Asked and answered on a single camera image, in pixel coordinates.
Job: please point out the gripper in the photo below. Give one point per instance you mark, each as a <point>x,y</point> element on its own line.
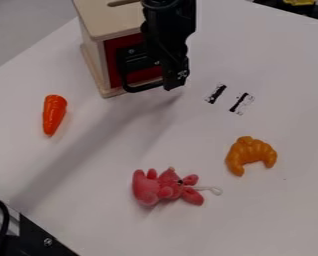
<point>170,36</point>

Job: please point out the orange toy croissant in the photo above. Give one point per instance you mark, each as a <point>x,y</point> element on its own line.
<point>250,152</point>

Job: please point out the pink plush animal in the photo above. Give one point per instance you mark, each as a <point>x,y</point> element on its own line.
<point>161,187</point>

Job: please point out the drawer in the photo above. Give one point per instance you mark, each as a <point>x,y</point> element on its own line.
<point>131,66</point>

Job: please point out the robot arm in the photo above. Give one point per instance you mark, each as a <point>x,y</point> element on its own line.
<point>168,6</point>

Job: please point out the black and white sticker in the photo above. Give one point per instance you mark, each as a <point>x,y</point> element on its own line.
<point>241,103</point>

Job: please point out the orange toy carrot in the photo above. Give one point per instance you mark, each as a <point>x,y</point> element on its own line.
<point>54,114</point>

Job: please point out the cabinet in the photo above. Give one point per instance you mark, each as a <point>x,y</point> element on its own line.
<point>95,46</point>

